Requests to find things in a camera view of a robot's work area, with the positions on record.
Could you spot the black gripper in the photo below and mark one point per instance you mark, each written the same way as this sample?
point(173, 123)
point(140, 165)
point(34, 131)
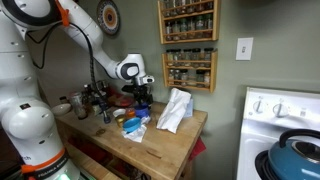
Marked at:
point(142, 94)

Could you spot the blue mug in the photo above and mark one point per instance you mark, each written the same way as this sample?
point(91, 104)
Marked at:
point(142, 110)

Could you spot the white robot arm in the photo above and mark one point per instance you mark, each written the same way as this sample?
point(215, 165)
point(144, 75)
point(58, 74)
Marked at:
point(26, 119)

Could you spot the orange cup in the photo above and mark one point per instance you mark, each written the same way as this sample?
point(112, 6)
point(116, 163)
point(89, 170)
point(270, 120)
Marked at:
point(130, 113)

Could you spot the blue plastic bowl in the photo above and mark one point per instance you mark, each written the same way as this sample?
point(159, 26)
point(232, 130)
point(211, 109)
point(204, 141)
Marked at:
point(132, 124)

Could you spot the gold metal cup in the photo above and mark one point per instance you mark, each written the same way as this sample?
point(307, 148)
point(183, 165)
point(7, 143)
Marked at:
point(120, 119)

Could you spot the white paper bag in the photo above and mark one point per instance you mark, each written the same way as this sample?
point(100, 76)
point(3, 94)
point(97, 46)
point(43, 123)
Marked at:
point(180, 106)

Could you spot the white crumpled napkin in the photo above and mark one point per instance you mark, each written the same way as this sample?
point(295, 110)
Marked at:
point(138, 134)

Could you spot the wooden kitchen cart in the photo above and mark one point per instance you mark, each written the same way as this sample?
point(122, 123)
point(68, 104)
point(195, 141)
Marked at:
point(161, 154)

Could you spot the lower wooden spice rack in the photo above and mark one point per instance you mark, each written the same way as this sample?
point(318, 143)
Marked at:
point(190, 69)

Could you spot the wooden spice rack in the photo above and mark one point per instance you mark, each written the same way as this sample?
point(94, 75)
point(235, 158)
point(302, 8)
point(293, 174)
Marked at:
point(190, 69)
point(183, 21)

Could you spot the red cloth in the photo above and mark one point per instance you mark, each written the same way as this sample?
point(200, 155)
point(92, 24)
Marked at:
point(198, 148)

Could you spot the upper wooden spice rack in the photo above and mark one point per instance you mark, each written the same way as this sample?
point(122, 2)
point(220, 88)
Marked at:
point(183, 21)

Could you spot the white ceramic bowl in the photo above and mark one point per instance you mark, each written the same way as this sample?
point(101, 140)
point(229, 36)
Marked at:
point(61, 109)

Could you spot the white stove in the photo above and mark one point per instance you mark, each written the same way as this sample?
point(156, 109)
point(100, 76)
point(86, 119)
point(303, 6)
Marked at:
point(267, 114)

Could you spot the blue enamel pot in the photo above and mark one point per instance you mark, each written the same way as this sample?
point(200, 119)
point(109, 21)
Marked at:
point(290, 159)

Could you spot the white light switch plate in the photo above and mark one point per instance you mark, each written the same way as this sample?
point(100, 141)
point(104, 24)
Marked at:
point(244, 49)

